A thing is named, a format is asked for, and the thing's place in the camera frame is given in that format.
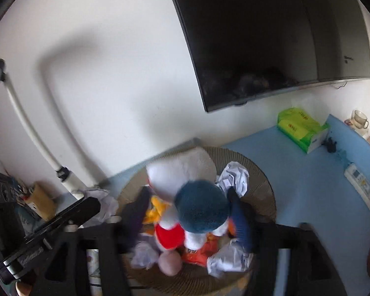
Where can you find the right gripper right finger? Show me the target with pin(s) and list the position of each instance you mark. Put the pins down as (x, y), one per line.
(310, 269)

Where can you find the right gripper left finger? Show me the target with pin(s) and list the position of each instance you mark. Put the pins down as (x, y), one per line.
(66, 273)

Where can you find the pink green soft toy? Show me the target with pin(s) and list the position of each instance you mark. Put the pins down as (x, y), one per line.
(170, 263)

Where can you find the red orange snack plush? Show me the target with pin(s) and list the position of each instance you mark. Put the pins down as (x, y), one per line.
(201, 256)

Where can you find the white blue duck plush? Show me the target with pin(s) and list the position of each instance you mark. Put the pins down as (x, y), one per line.
(197, 205)

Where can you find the person's left hand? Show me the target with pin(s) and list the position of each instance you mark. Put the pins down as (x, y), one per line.
(23, 289)

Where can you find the patterned blue woven mat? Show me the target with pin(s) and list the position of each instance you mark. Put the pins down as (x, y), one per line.
(93, 271)

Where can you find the cardboard pen holder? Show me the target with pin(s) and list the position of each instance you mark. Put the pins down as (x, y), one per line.
(40, 202)

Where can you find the crumpled white paper ball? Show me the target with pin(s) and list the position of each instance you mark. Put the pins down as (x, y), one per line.
(231, 258)

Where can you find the woven brown basket bowl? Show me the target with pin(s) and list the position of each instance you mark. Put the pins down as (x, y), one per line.
(192, 279)

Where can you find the white remote control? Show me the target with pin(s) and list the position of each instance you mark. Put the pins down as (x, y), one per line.
(358, 180)

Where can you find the green tissue pack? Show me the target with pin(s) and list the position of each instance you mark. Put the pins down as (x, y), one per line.
(302, 129)

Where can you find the glass mug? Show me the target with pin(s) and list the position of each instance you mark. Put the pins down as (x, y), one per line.
(360, 120)

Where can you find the black wall monitor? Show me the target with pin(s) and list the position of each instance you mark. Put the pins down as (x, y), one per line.
(242, 50)

